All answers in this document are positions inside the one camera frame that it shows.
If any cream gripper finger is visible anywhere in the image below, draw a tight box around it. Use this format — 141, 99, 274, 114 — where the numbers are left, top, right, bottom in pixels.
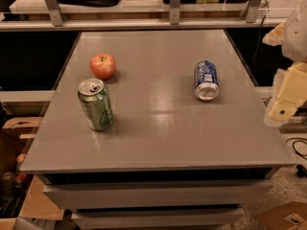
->
264, 62, 307, 127
262, 23, 285, 46

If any blue pepsi can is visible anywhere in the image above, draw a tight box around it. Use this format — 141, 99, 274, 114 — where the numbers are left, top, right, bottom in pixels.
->
194, 60, 220, 101

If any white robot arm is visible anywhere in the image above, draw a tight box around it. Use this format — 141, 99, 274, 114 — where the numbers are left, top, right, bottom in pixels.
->
262, 0, 307, 127

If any green soda can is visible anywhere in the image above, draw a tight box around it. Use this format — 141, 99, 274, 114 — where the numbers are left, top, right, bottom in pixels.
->
78, 78, 113, 131

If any cardboard piece lower right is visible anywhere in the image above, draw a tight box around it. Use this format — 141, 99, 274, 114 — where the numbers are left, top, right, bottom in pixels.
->
255, 202, 307, 230

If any grey drawer cabinet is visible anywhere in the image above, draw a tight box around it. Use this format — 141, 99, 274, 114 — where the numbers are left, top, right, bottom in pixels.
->
22, 30, 295, 229

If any red apple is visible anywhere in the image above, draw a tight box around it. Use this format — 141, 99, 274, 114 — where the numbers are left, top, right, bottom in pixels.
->
90, 53, 116, 80

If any cardboard box lower left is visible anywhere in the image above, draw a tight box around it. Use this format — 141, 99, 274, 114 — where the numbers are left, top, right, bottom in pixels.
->
0, 117, 64, 230

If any right metal shelf bracket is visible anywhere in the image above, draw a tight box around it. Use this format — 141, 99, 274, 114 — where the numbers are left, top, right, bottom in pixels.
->
243, 0, 262, 23

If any metal shelf bracket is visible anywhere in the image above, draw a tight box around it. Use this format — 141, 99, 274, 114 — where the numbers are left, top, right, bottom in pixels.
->
44, 0, 64, 27
169, 0, 180, 25
243, 0, 262, 23

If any black floor cable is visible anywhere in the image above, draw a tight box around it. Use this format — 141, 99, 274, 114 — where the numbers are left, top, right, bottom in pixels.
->
285, 137, 307, 179

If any middle metal shelf bracket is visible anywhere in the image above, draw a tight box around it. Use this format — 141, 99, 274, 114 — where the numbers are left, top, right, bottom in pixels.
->
169, 0, 180, 25

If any left metal shelf bracket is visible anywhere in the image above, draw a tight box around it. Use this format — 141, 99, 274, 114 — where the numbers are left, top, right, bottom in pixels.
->
44, 0, 64, 27

